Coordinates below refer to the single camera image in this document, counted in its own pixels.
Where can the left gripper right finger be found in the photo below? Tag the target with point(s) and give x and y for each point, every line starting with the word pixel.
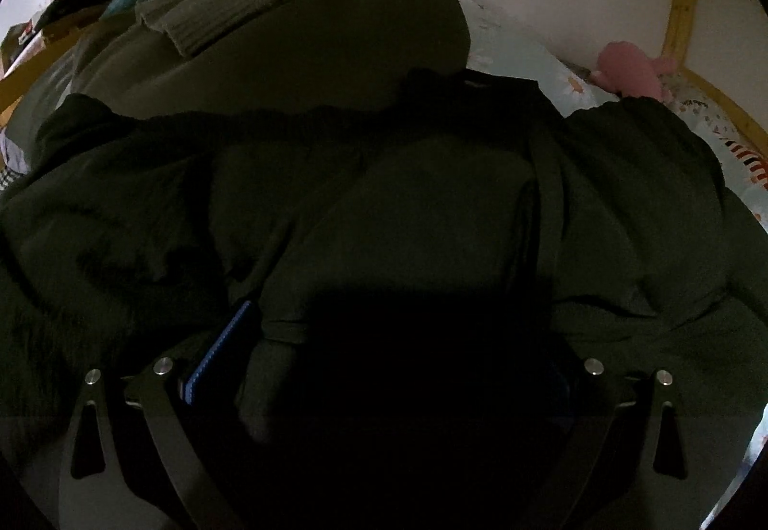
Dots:
pixel 634 467

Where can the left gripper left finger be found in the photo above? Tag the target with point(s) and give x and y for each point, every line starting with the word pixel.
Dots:
pixel 158 449

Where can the black jacket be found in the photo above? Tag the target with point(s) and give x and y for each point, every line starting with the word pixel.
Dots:
pixel 426 281

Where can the pink plush toy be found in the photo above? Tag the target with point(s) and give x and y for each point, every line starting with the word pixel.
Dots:
pixel 626 71

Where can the light blue floral bedsheet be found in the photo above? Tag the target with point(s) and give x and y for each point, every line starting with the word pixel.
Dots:
pixel 502 46

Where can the olive green knit sweater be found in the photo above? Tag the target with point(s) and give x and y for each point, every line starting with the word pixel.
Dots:
pixel 225 57

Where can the wooden bed frame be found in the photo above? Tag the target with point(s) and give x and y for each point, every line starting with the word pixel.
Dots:
pixel 721 46

